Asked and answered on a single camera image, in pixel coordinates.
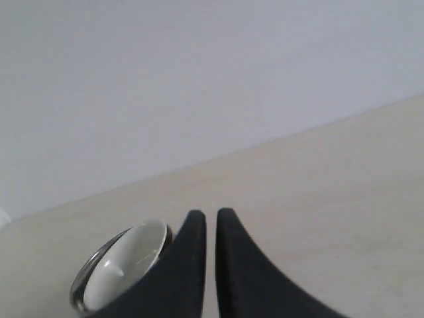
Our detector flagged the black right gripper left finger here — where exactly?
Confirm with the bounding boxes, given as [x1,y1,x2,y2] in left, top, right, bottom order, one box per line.
[83,210,206,317]

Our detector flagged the small cream ceramic bowl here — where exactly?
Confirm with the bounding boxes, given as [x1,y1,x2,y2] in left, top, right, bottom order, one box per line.
[83,219,172,311]

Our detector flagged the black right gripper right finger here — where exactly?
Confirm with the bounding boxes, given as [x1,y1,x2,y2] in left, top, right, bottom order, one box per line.
[215,208,343,317]

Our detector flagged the smooth stainless steel bowl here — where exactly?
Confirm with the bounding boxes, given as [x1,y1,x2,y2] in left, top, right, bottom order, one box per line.
[70,224,174,317]

